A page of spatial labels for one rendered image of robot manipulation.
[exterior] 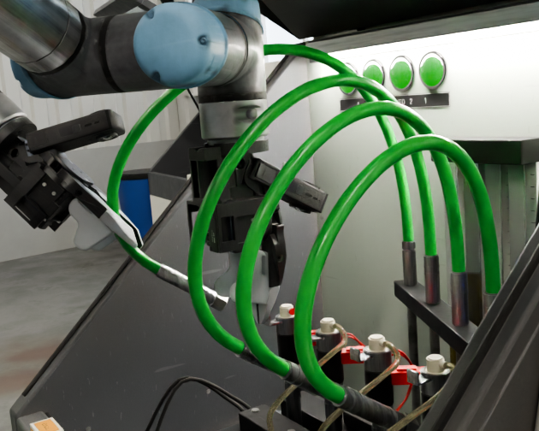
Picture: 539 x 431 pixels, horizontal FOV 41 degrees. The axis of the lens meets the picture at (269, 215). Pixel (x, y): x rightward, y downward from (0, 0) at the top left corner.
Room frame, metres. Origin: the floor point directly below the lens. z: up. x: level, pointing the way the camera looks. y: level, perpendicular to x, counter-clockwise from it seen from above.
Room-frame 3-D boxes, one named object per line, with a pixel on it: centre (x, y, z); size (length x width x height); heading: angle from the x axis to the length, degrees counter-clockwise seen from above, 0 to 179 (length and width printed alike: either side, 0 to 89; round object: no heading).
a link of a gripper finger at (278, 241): (0.79, 0.00, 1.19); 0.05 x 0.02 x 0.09; 32
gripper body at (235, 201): (0.80, 0.04, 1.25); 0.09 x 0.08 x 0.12; 122
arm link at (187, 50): (0.71, 0.08, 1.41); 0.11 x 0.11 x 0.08; 73
